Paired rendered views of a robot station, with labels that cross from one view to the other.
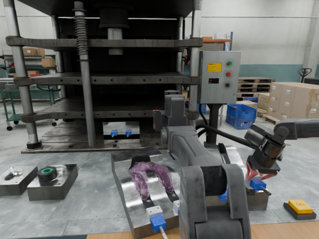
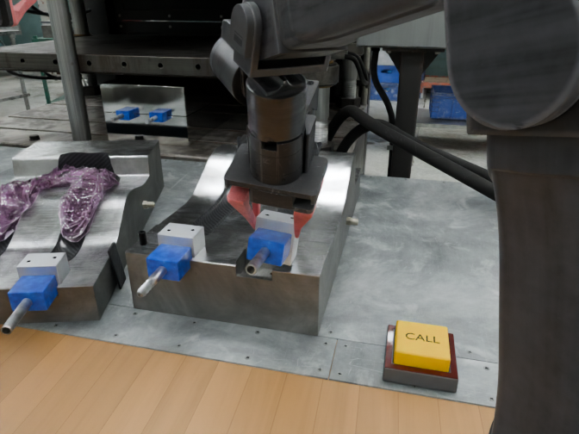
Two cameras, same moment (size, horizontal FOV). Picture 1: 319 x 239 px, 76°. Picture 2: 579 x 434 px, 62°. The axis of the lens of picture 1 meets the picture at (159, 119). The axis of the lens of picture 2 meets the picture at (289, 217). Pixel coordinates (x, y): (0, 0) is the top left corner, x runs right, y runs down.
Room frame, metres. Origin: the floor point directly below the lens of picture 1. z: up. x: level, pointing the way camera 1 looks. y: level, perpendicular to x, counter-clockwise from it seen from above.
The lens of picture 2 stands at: (0.22, -0.56, 1.20)
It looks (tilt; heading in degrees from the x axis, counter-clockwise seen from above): 25 degrees down; 18
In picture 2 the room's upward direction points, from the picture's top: straight up
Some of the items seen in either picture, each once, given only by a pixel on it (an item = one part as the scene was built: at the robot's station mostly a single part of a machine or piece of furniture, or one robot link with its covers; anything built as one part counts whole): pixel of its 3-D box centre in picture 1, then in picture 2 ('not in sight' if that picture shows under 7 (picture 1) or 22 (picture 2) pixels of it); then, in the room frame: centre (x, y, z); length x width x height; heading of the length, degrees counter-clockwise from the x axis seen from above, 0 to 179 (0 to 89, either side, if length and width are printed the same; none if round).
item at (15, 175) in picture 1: (15, 179); not in sight; (0.88, 0.71, 0.83); 0.17 x 0.13 x 0.06; 4
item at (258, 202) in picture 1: (216, 166); (270, 203); (0.95, -0.30, 0.87); 0.50 x 0.26 x 0.14; 4
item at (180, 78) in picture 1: (119, 84); not in sight; (1.79, 0.35, 1.20); 1.29 x 0.83 x 0.19; 94
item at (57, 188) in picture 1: (55, 180); not in sight; (0.87, 0.51, 0.84); 0.20 x 0.15 x 0.07; 4
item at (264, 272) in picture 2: (246, 192); (258, 271); (0.72, -0.36, 0.87); 0.05 x 0.05 x 0.04; 4
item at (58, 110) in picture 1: (121, 111); (179, 70); (1.79, 0.35, 0.96); 1.29 x 0.83 x 0.18; 94
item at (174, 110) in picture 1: (175, 118); not in sight; (0.54, -0.04, 1.24); 0.12 x 0.09 x 0.12; 6
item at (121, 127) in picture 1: (124, 123); (180, 99); (1.70, 0.31, 0.87); 0.50 x 0.27 x 0.17; 4
